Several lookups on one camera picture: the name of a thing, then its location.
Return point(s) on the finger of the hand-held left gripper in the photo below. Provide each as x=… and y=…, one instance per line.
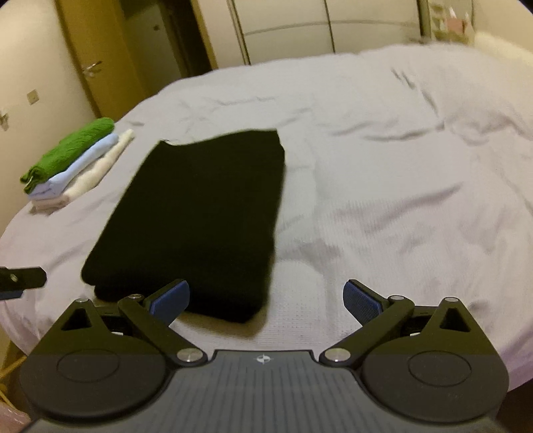
x=23, y=278

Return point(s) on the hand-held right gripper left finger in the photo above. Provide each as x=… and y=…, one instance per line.
x=170, y=302

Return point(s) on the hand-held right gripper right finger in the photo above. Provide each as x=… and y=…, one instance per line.
x=362, y=302

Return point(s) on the black sweater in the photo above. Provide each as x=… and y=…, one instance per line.
x=195, y=225

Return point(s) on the white duvet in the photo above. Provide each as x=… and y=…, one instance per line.
x=374, y=187

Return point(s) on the cream folded garment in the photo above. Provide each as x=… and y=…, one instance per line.
x=89, y=177

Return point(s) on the light blue folded garment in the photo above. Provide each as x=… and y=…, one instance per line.
x=79, y=166

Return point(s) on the green folded garment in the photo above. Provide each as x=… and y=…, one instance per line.
x=68, y=150

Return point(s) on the wooden door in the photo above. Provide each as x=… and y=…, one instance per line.
x=100, y=54

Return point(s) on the white wardrobe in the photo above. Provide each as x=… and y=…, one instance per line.
x=324, y=29

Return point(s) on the cluttered shelf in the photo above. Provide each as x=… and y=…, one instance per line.
x=452, y=21

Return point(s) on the wall switch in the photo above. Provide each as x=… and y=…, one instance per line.
x=33, y=96

